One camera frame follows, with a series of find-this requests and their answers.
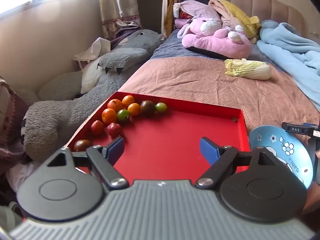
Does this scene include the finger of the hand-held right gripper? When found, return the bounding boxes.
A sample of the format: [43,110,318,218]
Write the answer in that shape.
[282,122,312,136]

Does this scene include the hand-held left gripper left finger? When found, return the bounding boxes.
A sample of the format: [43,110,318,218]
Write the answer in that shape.
[47,137,129,189]

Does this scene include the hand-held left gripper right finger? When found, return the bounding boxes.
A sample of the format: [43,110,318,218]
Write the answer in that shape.
[195,137,278,188]

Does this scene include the red tomato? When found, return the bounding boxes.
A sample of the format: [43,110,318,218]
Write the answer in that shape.
[90,120,104,136]
[107,122,122,138]

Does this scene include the blue patterned plate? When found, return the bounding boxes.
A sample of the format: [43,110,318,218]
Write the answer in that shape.
[249,126,314,189]

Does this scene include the dark brown tomato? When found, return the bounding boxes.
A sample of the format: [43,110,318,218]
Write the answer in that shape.
[73,139,91,152]
[140,100,156,117]

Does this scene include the dark green tomato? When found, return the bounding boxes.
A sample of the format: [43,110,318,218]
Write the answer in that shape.
[117,109,131,123]

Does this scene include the red shallow tray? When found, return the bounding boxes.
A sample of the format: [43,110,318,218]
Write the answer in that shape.
[64,92,251,178]

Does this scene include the orange mandarin with dark stem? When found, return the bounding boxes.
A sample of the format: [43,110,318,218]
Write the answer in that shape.
[107,99,124,112]

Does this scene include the small orange mandarin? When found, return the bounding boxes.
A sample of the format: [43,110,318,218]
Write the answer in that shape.
[122,95,135,107]

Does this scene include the grey plush toy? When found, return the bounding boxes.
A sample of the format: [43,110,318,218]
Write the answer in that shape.
[24,29,163,163]

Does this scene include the pink dotted bedsheet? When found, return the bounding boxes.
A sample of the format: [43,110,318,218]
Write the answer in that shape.
[117,56,320,180]

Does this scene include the napa cabbage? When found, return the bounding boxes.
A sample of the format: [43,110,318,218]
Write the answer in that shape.
[224,58,272,80]

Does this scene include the light blue blanket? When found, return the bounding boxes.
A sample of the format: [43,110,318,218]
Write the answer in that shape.
[256,20,320,113]

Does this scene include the white cloth bag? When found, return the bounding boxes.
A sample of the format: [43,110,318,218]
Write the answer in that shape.
[73,37,112,70]

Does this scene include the maroon patterned cloth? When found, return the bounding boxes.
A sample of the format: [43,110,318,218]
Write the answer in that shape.
[0,77,28,162]

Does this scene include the grey blue bed cover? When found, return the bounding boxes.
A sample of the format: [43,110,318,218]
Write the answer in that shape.
[149,29,285,71]

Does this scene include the pink plush rabbit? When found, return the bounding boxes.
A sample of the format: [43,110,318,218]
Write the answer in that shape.
[177,16,252,60]

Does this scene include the yellow fleece blanket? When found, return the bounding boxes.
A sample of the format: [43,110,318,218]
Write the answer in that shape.
[209,0,262,40]

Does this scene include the padded beige headboard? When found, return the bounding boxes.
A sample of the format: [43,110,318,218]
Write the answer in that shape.
[180,0,320,45]

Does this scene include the lilac fleece blanket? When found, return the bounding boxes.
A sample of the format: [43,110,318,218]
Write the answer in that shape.
[173,0,222,22]

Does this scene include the grey cabinet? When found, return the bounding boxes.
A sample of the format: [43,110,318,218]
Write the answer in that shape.
[137,0,163,33]

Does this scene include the floral beige curtain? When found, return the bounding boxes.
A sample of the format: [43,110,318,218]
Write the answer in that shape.
[97,0,142,40]

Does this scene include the wooden pole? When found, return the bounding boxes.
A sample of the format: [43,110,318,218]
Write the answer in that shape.
[161,0,181,40]

